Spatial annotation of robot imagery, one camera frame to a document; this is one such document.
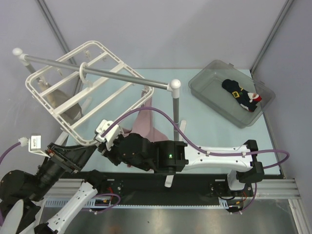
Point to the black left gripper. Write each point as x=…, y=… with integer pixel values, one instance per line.
x=71, y=159

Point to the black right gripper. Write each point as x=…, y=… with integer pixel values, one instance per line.
x=113, y=152

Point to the white plastic clip hanger frame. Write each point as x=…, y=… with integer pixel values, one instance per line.
x=113, y=109

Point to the navy Santa sock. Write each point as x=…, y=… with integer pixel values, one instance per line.
x=249, y=100

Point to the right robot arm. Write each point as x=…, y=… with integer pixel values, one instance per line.
x=170, y=157

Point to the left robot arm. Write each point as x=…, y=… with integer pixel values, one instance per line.
x=18, y=185

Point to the pink cloth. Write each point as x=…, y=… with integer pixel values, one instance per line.
x=143, y=119

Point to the beige cloth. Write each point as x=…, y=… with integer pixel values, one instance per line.
x=57, y=98

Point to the metal drying rack stand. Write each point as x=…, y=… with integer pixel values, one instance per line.
x=81, y=72

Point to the grey translucent plastic bin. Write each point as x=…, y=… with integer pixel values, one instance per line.
x=207, y=87

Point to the navy belt-buckle sock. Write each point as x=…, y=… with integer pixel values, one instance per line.
x=233, y=87

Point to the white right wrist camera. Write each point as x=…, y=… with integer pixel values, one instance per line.
x=106, y=132

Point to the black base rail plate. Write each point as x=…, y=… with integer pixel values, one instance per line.
x=186, y=189

